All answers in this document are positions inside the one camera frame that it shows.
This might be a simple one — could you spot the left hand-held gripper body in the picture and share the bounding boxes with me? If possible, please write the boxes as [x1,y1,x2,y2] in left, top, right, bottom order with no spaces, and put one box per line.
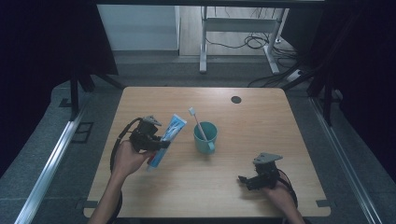
[129,115,163,154]

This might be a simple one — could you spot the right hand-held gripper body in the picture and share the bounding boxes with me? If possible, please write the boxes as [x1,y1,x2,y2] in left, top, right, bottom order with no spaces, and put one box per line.
[252,152,284,190]

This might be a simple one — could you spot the white blue toothpaste tube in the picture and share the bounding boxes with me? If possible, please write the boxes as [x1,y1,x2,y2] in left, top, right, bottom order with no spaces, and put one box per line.
[146,113,188,173]

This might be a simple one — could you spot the teal cup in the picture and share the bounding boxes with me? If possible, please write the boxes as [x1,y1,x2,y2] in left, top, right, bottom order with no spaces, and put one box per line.
[192,120,219,155]

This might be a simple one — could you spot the pink white toothbrush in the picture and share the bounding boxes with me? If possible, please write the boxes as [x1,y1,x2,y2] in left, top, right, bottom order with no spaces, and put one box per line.
[188,106,209,143]

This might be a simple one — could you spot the person's left hand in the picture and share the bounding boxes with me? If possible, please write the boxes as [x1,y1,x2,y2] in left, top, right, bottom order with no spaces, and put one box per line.
[111,139,156,182]

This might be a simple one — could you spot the person's right hand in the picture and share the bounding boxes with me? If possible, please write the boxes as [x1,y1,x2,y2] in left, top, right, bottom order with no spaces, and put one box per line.
[262,181,297,213]

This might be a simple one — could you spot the black metal stand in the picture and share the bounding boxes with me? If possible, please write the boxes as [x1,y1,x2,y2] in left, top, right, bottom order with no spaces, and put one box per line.
[68,72,126,122]
[281,70,344,127]

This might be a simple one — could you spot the white power strip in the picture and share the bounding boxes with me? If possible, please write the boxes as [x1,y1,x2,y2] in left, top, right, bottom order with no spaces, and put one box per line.
[286,69,304,83]

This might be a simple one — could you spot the white cabinet panel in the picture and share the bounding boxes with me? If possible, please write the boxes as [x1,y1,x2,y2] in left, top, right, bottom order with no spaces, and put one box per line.
[96,4,181,51]

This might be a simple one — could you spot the dark curtain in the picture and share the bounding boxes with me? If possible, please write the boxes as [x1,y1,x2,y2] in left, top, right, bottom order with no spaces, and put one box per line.
[281,0,396,173]
[0,0,120,179]

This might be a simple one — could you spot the black overhead beam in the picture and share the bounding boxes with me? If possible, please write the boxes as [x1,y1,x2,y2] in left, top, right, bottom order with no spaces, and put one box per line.
[94,0,326,9]

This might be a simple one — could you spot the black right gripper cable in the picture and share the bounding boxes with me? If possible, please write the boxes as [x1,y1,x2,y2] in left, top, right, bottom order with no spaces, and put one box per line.
[276,169,299,209]

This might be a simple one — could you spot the aluminium floor rail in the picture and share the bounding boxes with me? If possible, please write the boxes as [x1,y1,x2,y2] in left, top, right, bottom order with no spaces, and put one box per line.
[309,97,383,224]
[13,102,90,224]

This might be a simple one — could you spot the white metal desk frame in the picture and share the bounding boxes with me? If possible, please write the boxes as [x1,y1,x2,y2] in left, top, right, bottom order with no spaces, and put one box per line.
[199,6,290,75]

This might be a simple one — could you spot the black floor cable bundle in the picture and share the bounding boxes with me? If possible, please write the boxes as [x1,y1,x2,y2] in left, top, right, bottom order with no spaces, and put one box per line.
[205,31,301,61]

